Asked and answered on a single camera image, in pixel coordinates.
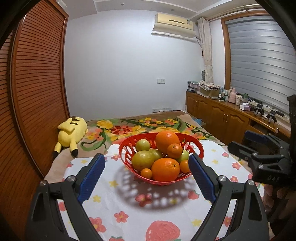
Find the wooden slatted wardrobe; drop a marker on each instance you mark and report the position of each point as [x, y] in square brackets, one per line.
[33, 104]

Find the large orange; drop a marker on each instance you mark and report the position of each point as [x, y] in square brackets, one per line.
[164, 139]

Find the green fruit in basket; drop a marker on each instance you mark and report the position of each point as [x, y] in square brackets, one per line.
[142, 145]

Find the white wall socket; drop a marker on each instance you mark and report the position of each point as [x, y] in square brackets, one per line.
[161, 81]

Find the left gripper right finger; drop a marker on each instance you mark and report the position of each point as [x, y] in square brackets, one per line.
[248, 222]

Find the yellow-green round fruit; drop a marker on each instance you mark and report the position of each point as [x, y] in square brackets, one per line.
[156, 154]

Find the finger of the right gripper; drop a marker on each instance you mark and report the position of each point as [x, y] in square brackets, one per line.
[247, 151]
[270, 141]

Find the white floral cloth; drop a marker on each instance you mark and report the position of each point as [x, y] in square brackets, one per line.
[123, 207]

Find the wooden sideboard cabinet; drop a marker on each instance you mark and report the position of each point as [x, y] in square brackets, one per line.
[226, 122]

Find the red perforated plastic basket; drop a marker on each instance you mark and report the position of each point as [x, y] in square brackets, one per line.
[127, 150]

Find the white air conditioner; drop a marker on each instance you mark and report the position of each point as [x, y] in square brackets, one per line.
[175, 25]

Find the orange in basket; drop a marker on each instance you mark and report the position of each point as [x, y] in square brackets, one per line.
[165, 170]

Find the person's right hand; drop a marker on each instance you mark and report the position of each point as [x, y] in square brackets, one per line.
[278, 202]

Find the cream curtain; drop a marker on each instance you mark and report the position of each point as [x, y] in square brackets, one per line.
[206, 43]

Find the pale green round fruit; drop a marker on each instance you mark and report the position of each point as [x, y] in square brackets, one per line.
[184, 156]

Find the colourful floral bedspread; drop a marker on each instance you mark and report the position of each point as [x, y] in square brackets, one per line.
[105, 132]

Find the small mandarin orange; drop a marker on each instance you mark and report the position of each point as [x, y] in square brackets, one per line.
[146, 173]
[184, 166]
[174, 151]

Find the yellow plush toy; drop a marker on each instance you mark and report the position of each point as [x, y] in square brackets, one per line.
[71, 132]

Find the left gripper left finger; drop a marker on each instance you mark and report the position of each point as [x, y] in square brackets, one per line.
[45, 221]

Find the yellow-green pear-like fruit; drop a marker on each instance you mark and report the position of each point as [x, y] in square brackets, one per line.
[142, 160]

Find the clutter on sideboard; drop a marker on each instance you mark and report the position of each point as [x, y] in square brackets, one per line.
[238, 99]

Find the grey window blind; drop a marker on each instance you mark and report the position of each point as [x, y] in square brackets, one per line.
[262, 60]

